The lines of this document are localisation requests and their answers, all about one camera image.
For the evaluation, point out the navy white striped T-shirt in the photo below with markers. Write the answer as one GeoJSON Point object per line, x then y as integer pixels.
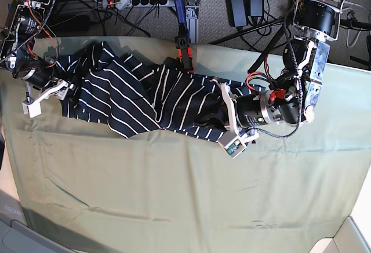
{"type": "Point", "coordinates": [131, 97]}

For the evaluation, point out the robot arm image right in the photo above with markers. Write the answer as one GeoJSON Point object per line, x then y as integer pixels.
{"type": "Point", "coordinates": [291, 97]}

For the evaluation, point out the blue orange centre clamp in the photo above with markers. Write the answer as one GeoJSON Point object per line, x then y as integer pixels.
{"type": "Point", "coordinates": [183, 40]}

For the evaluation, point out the aluminium frame post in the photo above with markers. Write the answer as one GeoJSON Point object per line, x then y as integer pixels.
{"type": "Point", "coordinates": [192, 18]}

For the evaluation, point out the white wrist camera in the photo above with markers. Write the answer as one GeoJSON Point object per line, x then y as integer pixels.
{"type": "Point", "coordinates": [233, 144]}
{"type": "Point", "coordinates": [33, 109]}

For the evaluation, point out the robot arm image left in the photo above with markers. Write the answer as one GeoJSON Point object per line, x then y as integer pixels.
{"type": "Point", "coordinates": [26, 20]}

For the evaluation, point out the black tripod stand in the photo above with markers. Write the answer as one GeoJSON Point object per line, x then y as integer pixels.
{"type": "Point", "coordinates": [215, 27]}

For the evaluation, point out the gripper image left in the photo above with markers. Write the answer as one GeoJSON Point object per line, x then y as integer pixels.
{"type": "Point", "coordinates": [63, 90]}

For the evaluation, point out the light green table cloth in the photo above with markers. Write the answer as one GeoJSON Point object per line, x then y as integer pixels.
{"type": "Point", "coordinates": [87, 188]}

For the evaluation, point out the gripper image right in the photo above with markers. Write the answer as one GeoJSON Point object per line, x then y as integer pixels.
{"type": "Point", "coordinates": [224, 117]}

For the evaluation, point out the grey plastic bin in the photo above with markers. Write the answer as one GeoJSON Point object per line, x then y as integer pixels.
{"type": "Point", "coordinates": [18, 237]}

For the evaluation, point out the black power adapter brick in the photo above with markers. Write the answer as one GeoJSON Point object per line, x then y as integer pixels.
{"type": "Point", "coordinates": [236, 13]}

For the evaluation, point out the white power strip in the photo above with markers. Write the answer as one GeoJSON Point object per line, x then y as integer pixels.
{"type": "Point", "coordinates": [126, 4]}

